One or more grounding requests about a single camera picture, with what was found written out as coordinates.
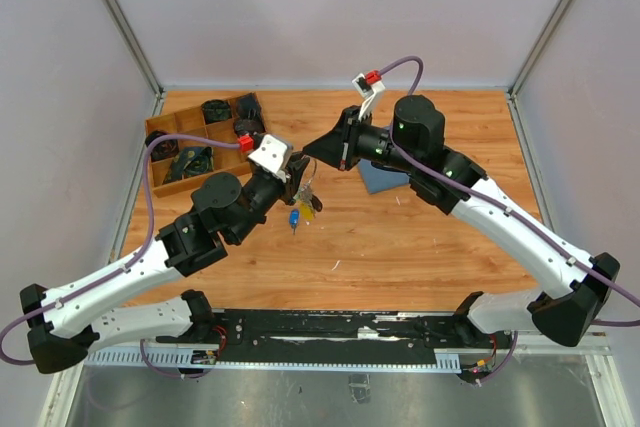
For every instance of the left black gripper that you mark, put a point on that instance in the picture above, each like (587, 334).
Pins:
(296, 168)

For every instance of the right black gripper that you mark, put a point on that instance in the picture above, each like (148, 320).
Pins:
(338, 147)

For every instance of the large keyring with tagged keys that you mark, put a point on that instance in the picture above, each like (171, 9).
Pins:
(307, 201)

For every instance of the key with dark blue tag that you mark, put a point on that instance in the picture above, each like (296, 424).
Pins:
(294, 219)

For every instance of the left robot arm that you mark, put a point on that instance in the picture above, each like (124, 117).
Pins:
(69, 322)

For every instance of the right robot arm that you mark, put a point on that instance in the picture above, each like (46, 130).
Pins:
(572, 285)

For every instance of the folded blue towel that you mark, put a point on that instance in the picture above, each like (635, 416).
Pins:
(376, 180)

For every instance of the rolled brown-black tie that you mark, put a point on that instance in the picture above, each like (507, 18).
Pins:
(249, 127)

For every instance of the rolled black tie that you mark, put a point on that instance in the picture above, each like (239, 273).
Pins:
(248, 107)

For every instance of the rolled dark tie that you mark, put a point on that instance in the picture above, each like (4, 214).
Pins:
(216, 110)

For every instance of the blue green patterned tie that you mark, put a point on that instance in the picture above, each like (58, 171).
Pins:
(189, 162)

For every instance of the wooden compartment tray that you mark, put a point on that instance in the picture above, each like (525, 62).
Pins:
(190, 123)

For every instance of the rolled tie with red pattern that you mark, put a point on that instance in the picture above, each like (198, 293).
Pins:
(165, 149)

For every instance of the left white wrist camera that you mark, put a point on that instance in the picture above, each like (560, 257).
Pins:
(272, 156)

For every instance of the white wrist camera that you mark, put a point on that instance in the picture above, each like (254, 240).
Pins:
(272, 156)
(371, 88)

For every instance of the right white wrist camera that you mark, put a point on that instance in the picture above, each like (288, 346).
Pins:
(371, 88)

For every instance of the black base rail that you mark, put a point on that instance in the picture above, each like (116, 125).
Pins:
(338, 338)

